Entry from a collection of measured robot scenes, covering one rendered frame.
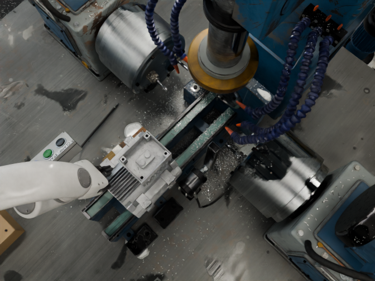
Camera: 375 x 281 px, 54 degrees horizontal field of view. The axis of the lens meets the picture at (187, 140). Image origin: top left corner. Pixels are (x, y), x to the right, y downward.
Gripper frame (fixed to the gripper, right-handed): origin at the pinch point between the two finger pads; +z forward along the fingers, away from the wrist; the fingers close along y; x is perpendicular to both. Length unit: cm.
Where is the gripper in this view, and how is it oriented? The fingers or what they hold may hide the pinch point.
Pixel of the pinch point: (105, 171)
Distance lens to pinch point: 111.0
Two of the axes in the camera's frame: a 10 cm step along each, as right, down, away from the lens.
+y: 7.2, 6.7, -1.8
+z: 3.5, -1.2, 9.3
